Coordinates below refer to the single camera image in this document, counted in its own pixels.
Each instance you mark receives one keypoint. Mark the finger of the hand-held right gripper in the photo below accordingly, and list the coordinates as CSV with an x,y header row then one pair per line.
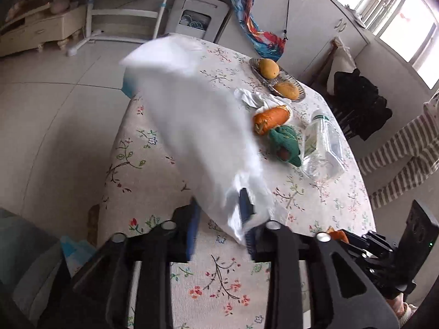
x,y
374,243

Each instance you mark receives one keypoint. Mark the white tissue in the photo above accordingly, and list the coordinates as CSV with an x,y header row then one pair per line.
x,y
252,97

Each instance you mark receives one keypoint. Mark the red bow window sticker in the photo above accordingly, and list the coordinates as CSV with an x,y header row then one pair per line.
x,y
405,14

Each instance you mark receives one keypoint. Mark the clear plastic bottle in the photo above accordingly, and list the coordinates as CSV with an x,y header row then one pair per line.
x,y
325,150

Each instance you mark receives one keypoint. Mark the light blue plastic bin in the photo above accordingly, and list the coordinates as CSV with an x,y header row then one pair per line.
x,y
132,89

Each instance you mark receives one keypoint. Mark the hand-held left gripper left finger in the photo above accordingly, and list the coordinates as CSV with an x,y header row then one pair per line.
x,y
192,233

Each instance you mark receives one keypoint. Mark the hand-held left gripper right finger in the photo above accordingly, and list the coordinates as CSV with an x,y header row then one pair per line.
x,y
247,233

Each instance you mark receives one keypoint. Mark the cream television cabinet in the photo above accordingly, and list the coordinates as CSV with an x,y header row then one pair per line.
x,y
34,31

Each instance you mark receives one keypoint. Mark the small orange peel piece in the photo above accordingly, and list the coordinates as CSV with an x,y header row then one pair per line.
x,y
338,235

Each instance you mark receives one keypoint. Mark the grey cushioned seat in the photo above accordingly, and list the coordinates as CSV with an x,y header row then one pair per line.
x,y
20,253

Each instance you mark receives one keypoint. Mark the person in striped clothes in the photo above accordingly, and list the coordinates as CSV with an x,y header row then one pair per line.
x,y
404,150

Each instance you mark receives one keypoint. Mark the white floor appliance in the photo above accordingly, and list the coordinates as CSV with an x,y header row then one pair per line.
x,y
205,7

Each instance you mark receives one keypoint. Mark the yellow mango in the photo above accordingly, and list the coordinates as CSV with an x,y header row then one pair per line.
x,y
268,68
288,90

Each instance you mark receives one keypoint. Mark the white sack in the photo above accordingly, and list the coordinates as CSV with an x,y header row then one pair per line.
x,y
343,61

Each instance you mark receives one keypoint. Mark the white plastic bag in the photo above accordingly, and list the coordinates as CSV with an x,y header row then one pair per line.
x,y
192,109

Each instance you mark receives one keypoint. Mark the window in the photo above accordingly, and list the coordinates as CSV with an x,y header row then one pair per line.
x,y
411,34

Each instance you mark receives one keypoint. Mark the green knitted toy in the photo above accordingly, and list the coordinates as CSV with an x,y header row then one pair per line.
x,y
284,137

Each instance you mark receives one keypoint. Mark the brown textured object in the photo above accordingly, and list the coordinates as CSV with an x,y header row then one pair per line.
x,y
93,222

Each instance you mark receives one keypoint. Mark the white cabinet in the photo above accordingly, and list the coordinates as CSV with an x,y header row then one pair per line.
x,y
319,13

